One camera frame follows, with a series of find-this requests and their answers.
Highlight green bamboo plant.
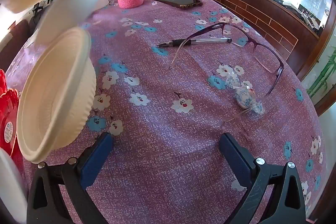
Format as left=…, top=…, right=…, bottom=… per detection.
left=307, top=48, right=336, bottom=98

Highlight clear ballpoint pen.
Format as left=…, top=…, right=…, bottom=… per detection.
left=156, top=37, right=233, bottom=47

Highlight brown wooden cabinet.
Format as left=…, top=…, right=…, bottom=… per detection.
left=189, top=0, right=336, bottom=115

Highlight black smartphone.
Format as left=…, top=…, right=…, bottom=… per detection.
left=152, top=0, right=203, bottom=9

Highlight purple frame eyeglasses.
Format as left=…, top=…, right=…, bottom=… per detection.
left=169, top=22, right=285, bottom=126

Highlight white plate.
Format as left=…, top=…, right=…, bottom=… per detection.
left=0, top=148, right=28, bottom=224

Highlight pink floral tablecloth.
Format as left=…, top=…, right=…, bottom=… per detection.
left=5, top=0, right=327, bottom=224

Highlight white foam bowl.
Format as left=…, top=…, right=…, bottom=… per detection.
left=24, top=0, right=99, bottom=49

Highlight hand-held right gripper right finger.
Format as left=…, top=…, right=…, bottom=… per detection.
left=219, top=133, right=307, bottom=224

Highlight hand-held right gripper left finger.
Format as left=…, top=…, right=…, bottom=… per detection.
left=26, top=132, right=113, bottom=224

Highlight blue white wrapped candy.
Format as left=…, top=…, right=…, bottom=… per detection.
left=225, top=72, right=246, bottom=92
left=235, top=81, right=265, bottom=115

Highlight maroon sofa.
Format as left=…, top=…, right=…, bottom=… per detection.
left=0, top=19, right=30, bottom=56

